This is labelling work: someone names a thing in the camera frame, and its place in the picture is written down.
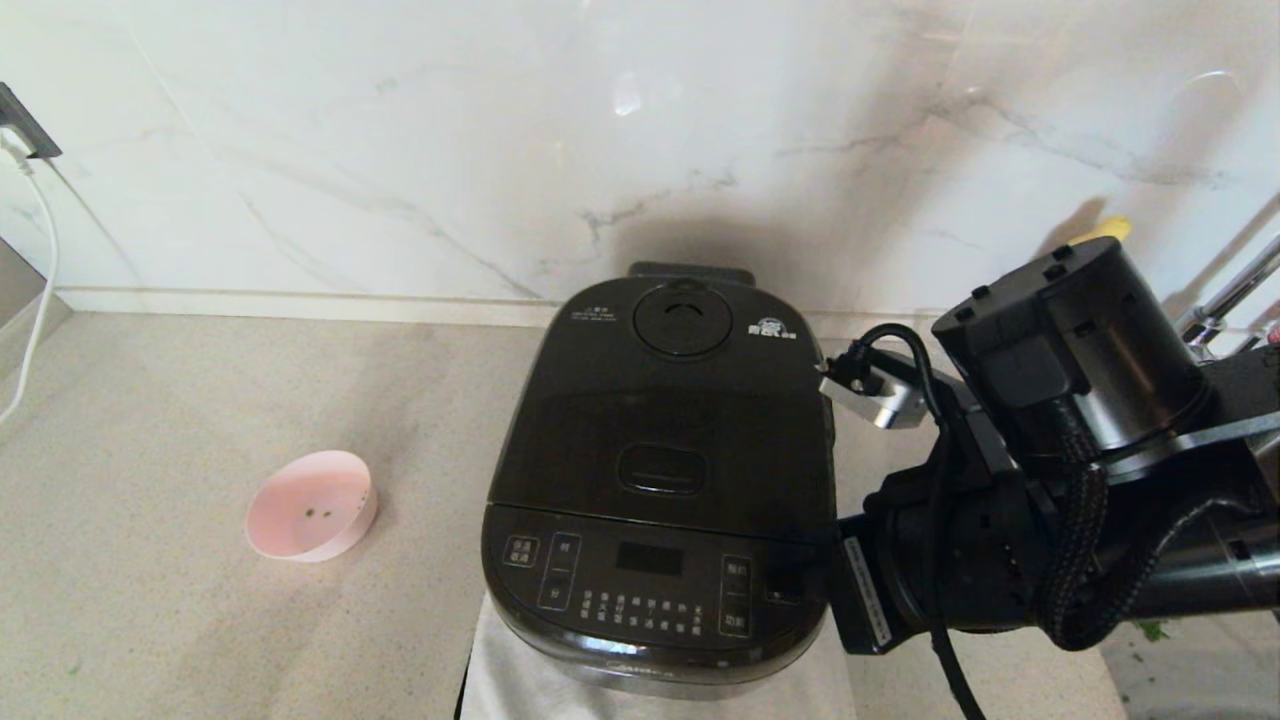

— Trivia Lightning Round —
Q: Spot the black rice cooker lid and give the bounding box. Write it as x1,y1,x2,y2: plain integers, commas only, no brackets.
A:
490,262,839,546

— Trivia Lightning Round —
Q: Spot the pink bowl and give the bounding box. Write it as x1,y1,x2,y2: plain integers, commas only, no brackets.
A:
245,450,379,563

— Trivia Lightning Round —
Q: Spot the white cloth under cooker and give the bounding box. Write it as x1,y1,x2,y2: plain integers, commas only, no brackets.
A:
460,595,856,720

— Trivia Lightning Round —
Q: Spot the white cloth in sink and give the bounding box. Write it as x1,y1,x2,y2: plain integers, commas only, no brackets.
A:
1100,610,1280,720

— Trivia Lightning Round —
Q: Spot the yellow orange detergent bottle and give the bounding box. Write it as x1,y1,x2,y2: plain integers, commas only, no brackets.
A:
1072,216,1133,247

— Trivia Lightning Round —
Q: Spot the chrome faucet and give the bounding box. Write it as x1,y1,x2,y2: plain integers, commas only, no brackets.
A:
1178,238,1280,353

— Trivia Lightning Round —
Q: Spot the grey panel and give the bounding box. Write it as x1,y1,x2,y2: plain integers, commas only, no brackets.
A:
0,235,73,381

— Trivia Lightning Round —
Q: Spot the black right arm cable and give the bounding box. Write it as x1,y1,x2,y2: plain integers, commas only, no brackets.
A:
848,322,989,720

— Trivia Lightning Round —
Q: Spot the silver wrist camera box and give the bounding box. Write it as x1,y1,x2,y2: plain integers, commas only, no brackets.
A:
820,365,929,431

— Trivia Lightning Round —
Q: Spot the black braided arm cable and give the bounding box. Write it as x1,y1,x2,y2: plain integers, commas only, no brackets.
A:
1035,400,1280,653

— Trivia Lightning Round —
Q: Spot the white power cable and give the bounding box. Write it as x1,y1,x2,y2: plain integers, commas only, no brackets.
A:
0,135,61,426

